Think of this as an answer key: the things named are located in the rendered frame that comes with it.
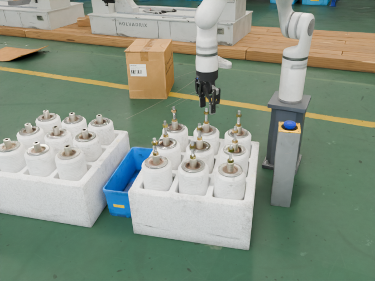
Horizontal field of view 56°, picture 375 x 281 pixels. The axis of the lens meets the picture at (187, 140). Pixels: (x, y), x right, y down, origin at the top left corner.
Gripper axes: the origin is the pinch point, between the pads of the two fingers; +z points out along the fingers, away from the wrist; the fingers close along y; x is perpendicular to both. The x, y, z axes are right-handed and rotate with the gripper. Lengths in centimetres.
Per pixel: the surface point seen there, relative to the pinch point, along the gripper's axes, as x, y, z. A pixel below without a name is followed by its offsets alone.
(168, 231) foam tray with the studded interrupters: -26.2, 19.0, 30.8
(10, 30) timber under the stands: -52, -334, 30
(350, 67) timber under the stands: 157, -67, 35
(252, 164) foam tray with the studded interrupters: 7.6, 17.8, 16.8
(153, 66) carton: 16, -93, 14
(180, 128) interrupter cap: -7.9, -6.5, 9.5
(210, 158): -6.4, 13.0, 12.3
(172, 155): -17.2, 5.7, 11.7
